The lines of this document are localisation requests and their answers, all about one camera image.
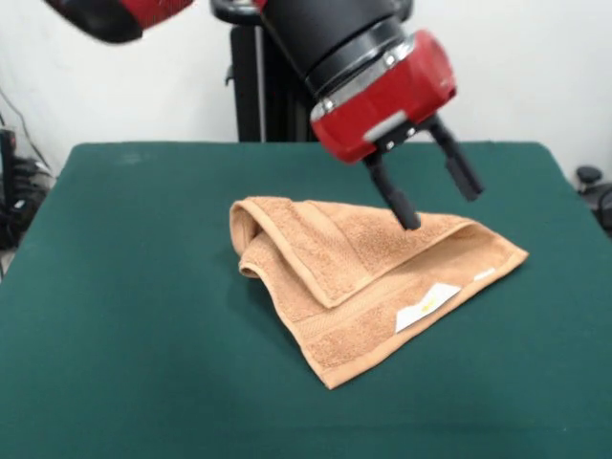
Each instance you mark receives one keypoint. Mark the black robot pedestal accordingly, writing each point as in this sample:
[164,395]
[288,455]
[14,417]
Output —
[248,95]

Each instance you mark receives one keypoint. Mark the tan terry washcloth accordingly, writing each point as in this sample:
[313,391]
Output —
[344,268]

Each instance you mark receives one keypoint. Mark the dark green table cloth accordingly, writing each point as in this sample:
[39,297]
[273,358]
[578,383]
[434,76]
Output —
[119,334]

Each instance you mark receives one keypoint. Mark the black office chair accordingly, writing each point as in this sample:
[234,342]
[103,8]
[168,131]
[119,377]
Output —
[589,174]

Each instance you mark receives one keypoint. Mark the black electrical equipment pile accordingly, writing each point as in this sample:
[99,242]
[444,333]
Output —
[14,215]

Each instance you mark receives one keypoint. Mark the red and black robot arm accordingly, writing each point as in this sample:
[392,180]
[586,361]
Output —
[325,38]

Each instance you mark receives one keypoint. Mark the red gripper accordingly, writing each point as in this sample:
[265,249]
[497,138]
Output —
[411,91]

